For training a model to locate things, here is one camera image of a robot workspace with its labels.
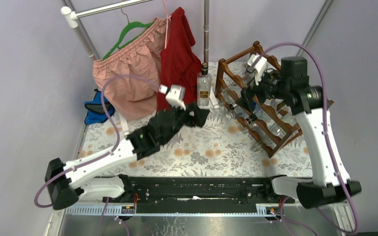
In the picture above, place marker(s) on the red garment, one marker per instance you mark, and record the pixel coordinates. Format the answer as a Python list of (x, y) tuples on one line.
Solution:
[(179, 65)]

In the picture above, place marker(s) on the vertical metal pole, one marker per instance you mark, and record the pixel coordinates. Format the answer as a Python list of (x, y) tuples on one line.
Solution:
[(206, 31)]

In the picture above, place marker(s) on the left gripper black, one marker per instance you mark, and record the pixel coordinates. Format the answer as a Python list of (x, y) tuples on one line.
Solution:
[(199, 117)]

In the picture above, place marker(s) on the pink clothes hanger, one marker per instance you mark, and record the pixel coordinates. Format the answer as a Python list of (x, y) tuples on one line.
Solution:
[(167, 18)]

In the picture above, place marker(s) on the wooden wine rack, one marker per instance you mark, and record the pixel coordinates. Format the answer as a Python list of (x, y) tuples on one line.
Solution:
[(230, 81)]

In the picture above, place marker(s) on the pink skirt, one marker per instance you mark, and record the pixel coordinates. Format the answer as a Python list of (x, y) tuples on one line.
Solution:
[(128, 75)]

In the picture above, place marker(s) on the clear square liquor bottle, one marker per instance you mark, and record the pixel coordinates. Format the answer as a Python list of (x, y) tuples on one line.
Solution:
[(235, 109)]

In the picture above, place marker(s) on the floral table mat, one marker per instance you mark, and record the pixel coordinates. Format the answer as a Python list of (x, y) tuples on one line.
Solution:
[(222, 148)]

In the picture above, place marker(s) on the dark green wine bottle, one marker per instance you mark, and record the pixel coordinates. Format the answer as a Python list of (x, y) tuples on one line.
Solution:
[(253, 120)]

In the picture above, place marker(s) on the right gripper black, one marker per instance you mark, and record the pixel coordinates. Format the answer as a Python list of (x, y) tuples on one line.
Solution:
[(245, 100)]

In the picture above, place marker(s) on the blue black bag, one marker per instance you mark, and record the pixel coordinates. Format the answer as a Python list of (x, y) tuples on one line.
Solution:
[(95, 111)]

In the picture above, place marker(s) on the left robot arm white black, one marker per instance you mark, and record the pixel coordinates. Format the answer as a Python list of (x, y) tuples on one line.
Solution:
[(81, 180)]

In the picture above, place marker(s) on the small clear bottle bluish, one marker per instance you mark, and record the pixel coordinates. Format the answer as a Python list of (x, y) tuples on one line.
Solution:
[(274, 129)]

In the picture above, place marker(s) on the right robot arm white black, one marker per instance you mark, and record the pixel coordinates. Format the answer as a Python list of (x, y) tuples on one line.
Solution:
[(331, 182)]

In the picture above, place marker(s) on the white fabric strip by rack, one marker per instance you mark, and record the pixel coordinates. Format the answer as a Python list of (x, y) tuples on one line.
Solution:
[(213, 99)]

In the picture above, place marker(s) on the clear bottle black gold cap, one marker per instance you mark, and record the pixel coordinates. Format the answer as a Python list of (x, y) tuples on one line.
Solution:
[(204, 82)]

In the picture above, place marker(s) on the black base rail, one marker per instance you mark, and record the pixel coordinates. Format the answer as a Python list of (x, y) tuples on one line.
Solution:
[(186, 196)]

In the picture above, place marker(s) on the metal clothes rail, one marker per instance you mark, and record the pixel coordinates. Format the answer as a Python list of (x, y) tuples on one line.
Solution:
[(100, 22)]

